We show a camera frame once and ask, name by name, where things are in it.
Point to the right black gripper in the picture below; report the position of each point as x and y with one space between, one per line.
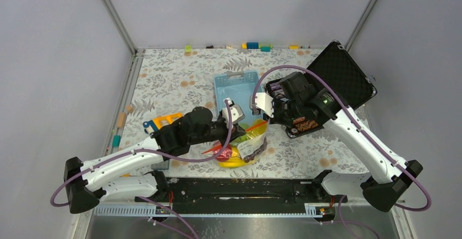
277 101

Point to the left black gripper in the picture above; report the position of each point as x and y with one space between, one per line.
236 130

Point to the green pepper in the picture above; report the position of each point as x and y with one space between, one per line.
252 132

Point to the clear zip top bag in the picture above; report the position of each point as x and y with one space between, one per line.
247 147

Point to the red apple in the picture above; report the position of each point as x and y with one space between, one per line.
226 154

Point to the dark purple grapes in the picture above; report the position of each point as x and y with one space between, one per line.
256 152

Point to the yellow banana bunch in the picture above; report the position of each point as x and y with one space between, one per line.
235 162

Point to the light blue plastic basket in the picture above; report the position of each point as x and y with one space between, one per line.
239 87

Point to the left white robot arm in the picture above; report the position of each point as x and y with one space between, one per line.
87 183

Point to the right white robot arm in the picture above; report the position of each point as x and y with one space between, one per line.
388 175

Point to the black poker chip case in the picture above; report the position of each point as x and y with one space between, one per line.
338 69

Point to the blue yellow toy bricks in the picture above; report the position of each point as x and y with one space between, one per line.
257 46

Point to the blue grey block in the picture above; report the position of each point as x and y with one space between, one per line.
161 166

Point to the yellow orange toy truck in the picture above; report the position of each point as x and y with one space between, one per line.
159 122

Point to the floral table mat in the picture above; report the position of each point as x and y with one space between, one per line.
172 81

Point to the wooden block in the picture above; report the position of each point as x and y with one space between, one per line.
121 119

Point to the teal block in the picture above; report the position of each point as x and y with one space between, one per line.
116 141

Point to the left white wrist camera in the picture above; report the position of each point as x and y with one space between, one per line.
231 112

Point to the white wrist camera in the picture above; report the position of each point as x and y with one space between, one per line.
262 102
231 112

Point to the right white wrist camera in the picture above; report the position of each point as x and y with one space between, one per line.
262 102

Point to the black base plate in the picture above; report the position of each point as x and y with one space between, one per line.
241 196

